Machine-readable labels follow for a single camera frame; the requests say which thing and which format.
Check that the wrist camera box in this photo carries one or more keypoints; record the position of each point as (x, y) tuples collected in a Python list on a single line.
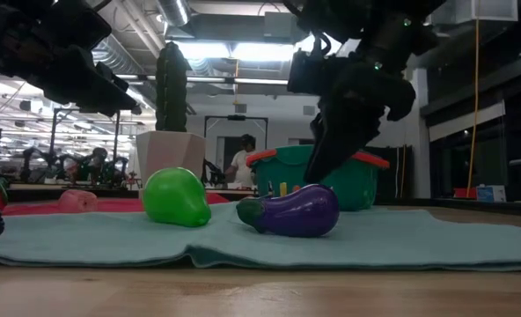
[(86, 24), (306, 72)]

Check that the pink toy meat piece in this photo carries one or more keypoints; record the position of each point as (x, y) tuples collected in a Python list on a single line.
[(76, 201)]

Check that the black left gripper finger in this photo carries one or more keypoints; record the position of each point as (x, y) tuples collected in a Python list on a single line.
[(105, 72), (108, 101)]

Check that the person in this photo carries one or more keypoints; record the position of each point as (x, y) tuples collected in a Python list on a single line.
[(98, 160), (243, 163)]

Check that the red bin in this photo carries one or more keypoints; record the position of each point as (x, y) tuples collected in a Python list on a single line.
[(464, 193)]

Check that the tall green cactus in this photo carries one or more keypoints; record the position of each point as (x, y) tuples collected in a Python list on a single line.
[(171, 88)]

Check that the background black robot arm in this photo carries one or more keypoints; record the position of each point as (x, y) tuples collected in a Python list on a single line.
[(214, 171)]

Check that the silver ventilation duct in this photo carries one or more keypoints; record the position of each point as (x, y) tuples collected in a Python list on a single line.
[(174, 11)]

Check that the dark cabinet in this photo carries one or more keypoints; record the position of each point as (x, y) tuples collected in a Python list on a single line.
[(401, 171)]

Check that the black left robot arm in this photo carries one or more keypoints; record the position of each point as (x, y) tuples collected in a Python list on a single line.
[(18, 26)]

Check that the black gantry frame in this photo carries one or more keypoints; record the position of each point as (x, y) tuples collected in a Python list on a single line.
[(236, 117)]

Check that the teal basket with orange rim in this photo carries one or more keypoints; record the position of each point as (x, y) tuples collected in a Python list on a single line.
[(357, 185)]

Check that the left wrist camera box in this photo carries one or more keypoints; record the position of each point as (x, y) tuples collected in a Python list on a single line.
[(86, 24)]

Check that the purple toy eggplant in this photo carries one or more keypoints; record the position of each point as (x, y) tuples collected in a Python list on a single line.
[(298, 213)]

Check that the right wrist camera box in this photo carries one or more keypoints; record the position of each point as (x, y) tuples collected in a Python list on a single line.
[(306, 72)]

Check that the red cloth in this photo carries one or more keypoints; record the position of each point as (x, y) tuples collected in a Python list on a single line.
[(111, 206)]

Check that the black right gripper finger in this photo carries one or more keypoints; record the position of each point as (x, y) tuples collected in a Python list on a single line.
[(317, 127), (339, 145)]

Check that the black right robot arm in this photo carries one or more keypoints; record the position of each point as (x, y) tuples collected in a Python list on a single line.
[(375, 22)]

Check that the light blue cloth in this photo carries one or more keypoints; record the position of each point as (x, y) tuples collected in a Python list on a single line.
[(89, 240)]

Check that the blue and white box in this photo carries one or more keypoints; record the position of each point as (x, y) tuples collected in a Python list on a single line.
[(491, 193)]

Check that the green toy pear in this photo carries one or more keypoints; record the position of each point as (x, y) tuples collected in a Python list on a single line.
[(174, 198)]

